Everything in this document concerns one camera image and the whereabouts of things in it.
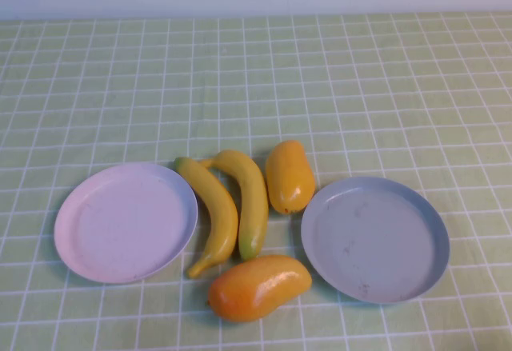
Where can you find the yellow banana green blossom end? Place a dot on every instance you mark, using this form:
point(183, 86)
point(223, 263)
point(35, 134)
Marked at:
point(254, 207)

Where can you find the long curved yellow banana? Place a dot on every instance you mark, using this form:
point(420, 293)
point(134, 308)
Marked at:
point(224, 215)

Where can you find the orange yellow mango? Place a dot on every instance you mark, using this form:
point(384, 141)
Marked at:
point(256, 287)

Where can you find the blue round plate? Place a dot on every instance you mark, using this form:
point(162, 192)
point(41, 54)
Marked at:
point(376, 243)

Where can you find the pink round plate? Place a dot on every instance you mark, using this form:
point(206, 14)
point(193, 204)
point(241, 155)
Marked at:
point(120, 223)

